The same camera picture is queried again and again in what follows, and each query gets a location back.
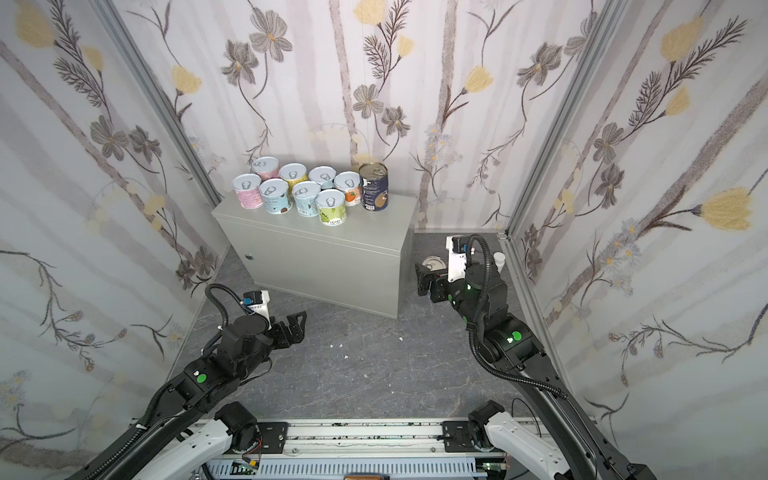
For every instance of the dark blue can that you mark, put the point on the dark blue can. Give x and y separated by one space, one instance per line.
375 182

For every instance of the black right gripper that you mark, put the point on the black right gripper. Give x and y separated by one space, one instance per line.
435 285

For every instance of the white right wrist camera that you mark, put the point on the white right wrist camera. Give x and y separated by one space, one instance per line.
457 250

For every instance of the pink can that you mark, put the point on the pink can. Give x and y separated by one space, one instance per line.
246 187
266 167

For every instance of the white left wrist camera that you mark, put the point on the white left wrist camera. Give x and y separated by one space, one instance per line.
257 302

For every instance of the orange can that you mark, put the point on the orange can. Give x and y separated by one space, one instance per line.
349 183

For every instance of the green can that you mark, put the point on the green can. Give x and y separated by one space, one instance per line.
331 207

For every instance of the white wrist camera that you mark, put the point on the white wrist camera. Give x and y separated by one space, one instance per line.
257 302
457 250

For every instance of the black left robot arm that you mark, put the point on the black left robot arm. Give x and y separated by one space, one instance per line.
186 423

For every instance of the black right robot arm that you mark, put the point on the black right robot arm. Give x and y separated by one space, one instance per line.
505 347

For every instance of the light blue can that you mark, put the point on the light blue can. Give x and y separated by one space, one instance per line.
324 176

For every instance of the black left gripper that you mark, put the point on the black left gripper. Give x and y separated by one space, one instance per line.
285 330

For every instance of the blue can silver lid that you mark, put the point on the blue can silver lid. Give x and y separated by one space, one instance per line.
434 263

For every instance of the teal can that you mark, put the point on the teal can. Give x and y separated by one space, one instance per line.
275 195

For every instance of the grey metal cabinet counter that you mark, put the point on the grey metal cabinet counter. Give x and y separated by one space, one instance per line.
362 264

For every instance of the yellow can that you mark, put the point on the yellow can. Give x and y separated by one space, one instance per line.
293 174

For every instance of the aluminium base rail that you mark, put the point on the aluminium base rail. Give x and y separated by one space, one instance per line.
364 449

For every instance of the white plastic bottle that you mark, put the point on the white plastic bottle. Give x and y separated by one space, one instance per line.
499 260

